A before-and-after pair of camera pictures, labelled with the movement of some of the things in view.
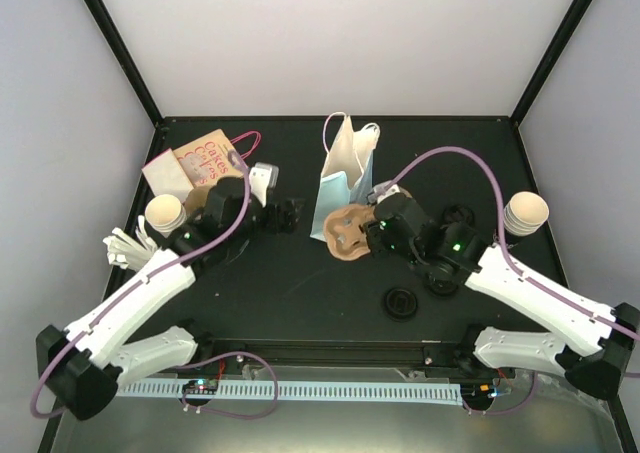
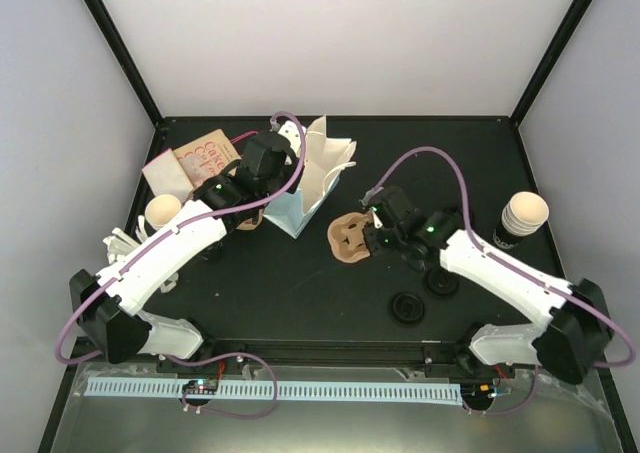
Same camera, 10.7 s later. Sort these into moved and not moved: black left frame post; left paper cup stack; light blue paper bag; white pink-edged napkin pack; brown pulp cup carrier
Moved: brown pulp cup carrier; light blue paper bag
Not moved: black left frame post; left paper cup stack; white pink-edged napkin pack
